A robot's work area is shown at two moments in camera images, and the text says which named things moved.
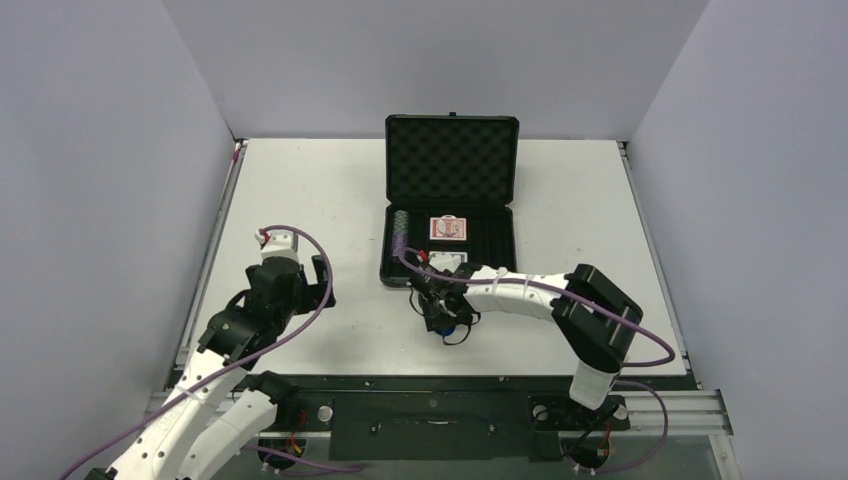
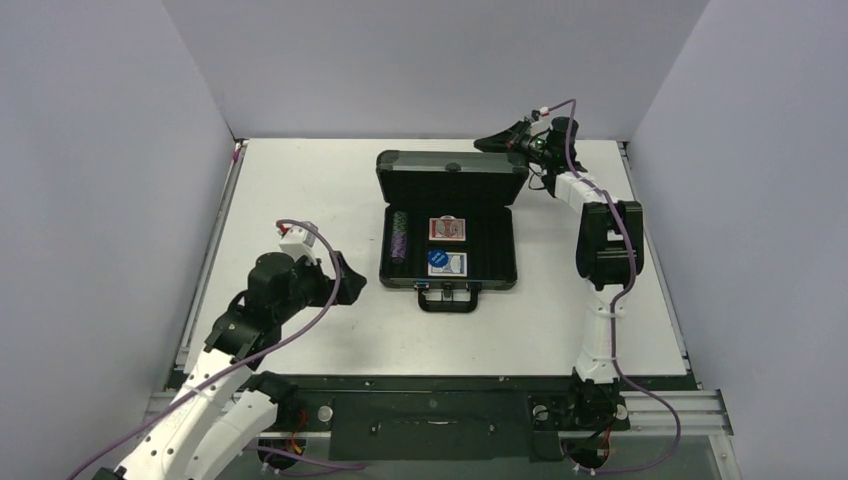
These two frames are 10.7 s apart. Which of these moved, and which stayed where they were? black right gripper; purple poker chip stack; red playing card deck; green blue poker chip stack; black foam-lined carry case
Moved: black foam-lined carry case; black right gripper
Stayed: red playing card deck; purple poker chip stack; green blue poker chip stack
